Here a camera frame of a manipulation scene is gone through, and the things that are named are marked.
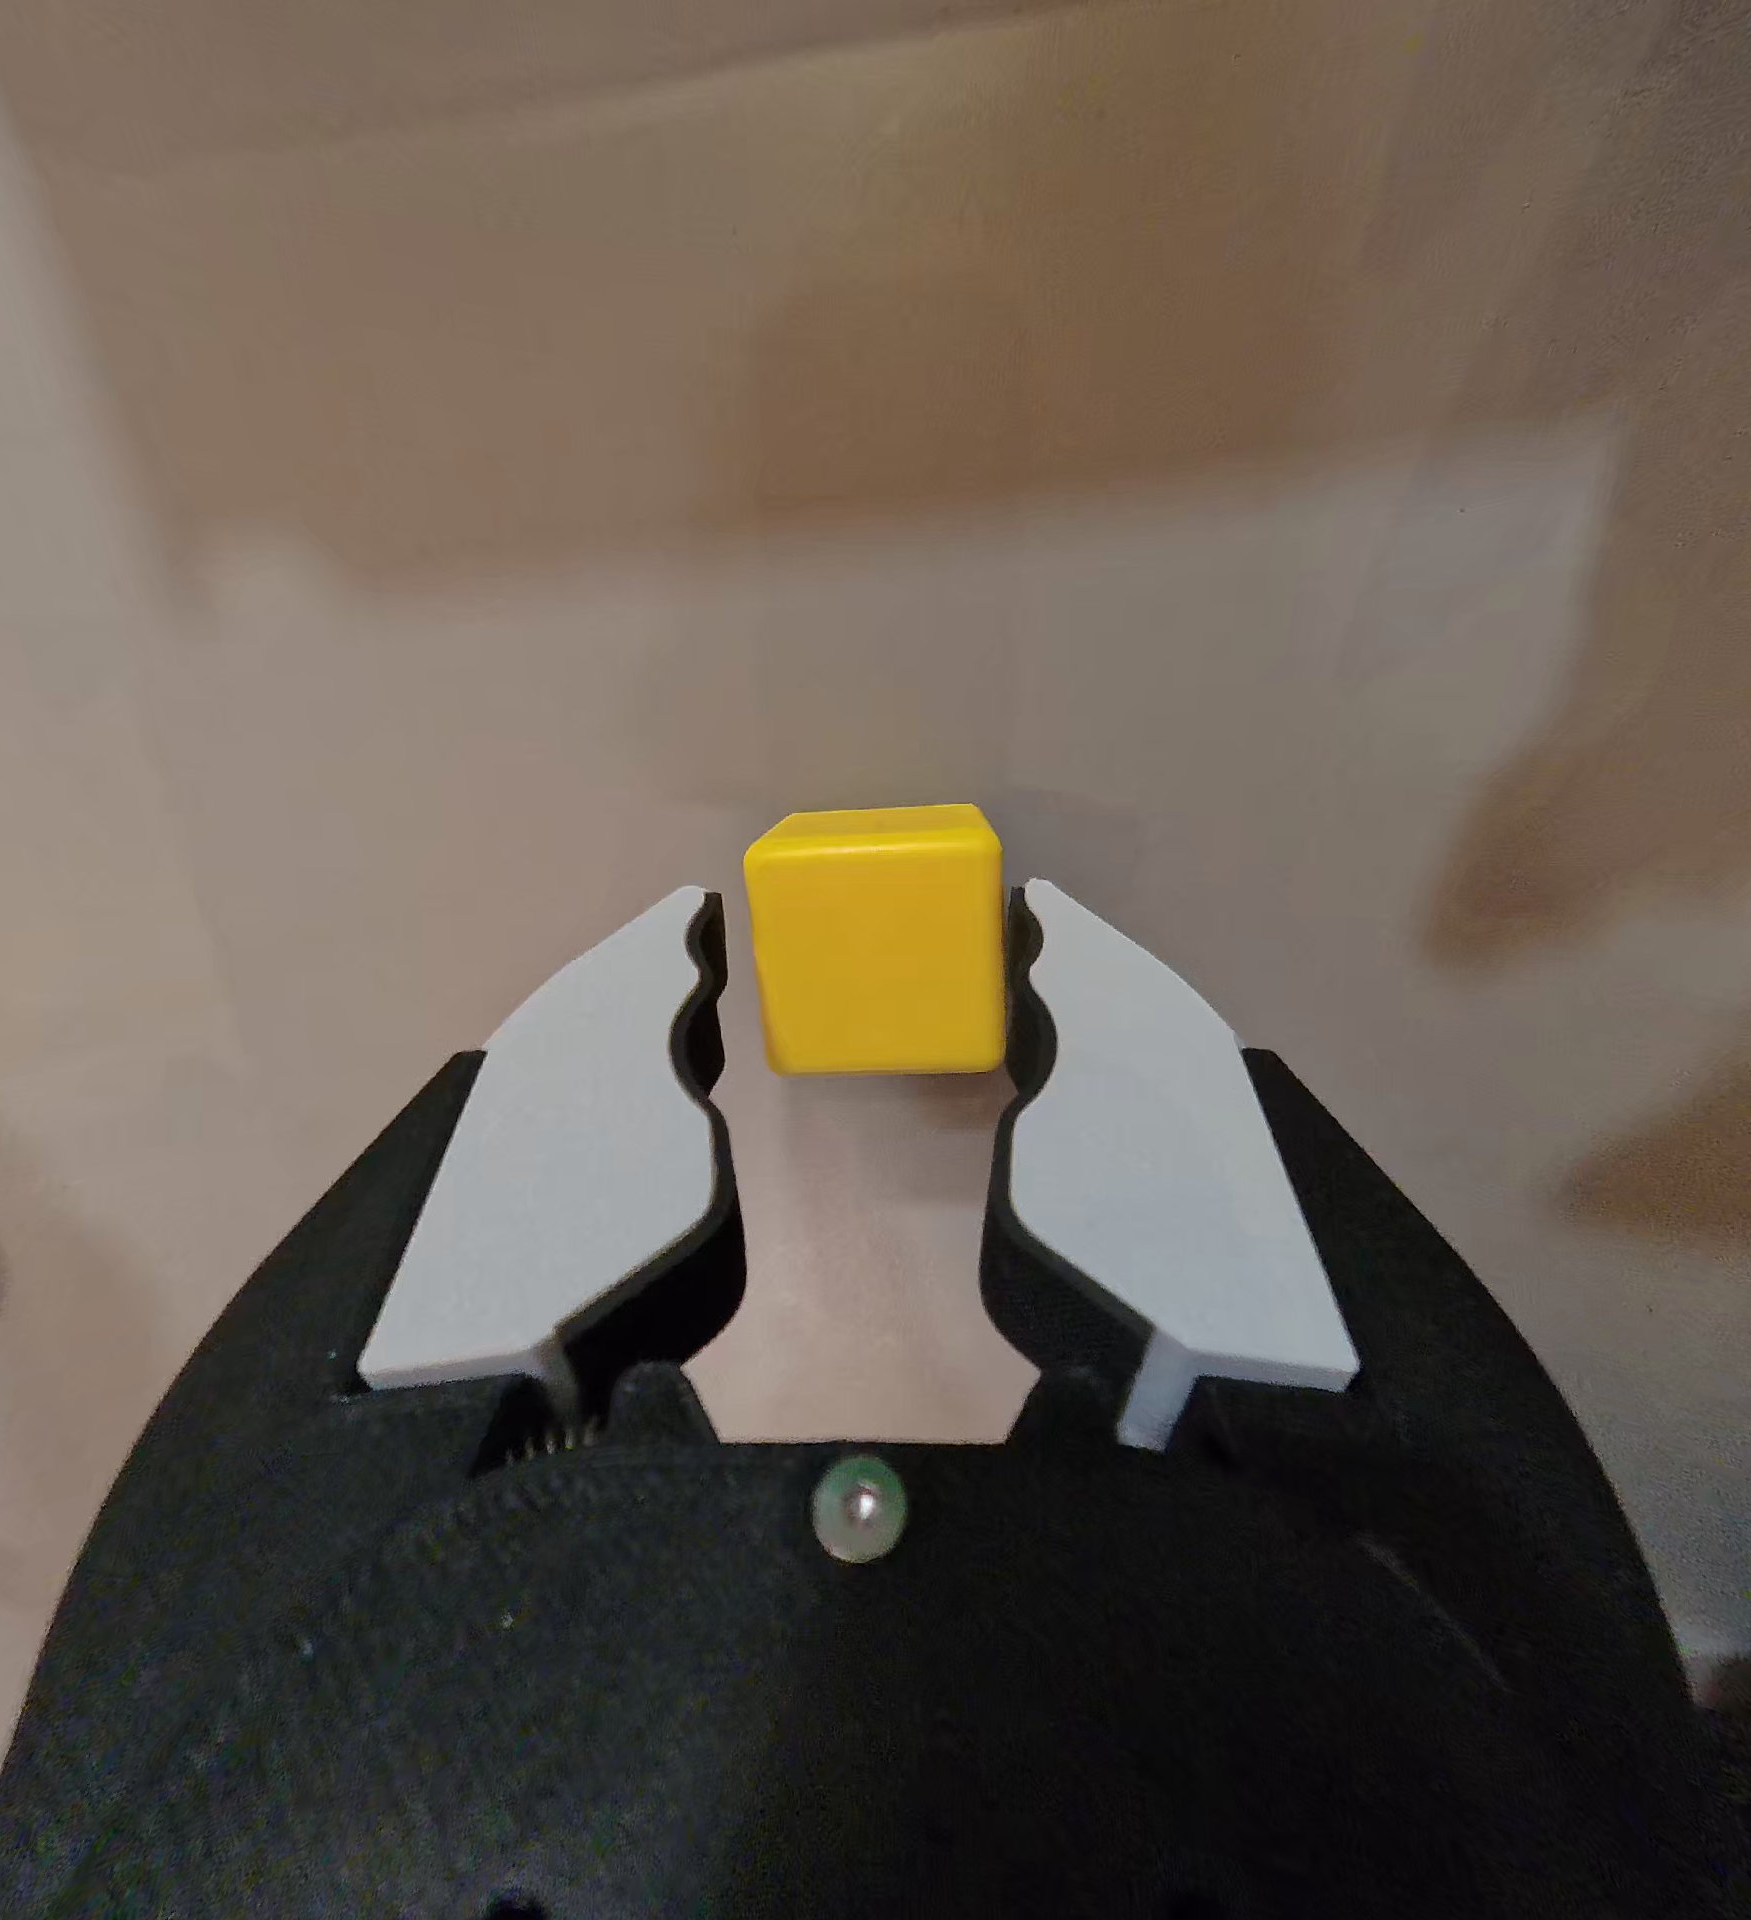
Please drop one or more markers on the yellow cube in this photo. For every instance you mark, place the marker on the yellow cube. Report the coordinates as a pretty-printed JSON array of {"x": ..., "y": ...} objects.
[{"x": 876, "y": 944}]

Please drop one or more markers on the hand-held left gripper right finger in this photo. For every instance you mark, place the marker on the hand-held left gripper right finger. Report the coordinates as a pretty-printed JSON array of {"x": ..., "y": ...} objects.
[{"x": 1175, "y": 1185}]

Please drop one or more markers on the grey desk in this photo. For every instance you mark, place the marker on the grey desk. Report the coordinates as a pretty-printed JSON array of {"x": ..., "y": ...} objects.
[{"x": 366, "y": 600}]

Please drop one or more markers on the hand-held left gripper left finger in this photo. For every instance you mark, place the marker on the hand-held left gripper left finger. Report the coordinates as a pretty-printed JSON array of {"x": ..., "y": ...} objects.
[{"x": 545, "y": 1170}]

